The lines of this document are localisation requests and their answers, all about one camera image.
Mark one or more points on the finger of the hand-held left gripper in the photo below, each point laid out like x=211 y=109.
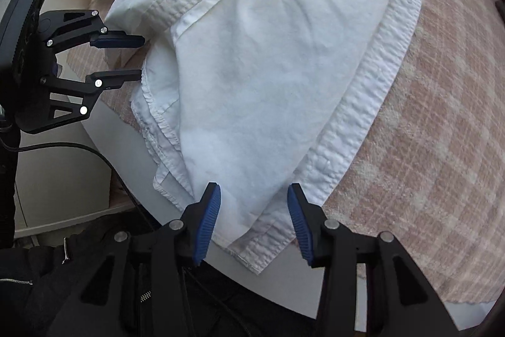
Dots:
x=118 y=41
x=114 y=78

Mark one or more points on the plaid bed sheet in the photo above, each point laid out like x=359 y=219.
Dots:
x=434 y=123

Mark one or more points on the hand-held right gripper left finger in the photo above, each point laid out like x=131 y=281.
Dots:
x=206 y=226

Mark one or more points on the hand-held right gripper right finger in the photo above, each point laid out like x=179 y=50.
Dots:
x=299 y=226

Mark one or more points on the white bed frame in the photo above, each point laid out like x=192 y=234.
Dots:
x=59 y=183

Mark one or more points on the white shirt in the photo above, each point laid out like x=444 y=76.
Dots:
x=276 y=45

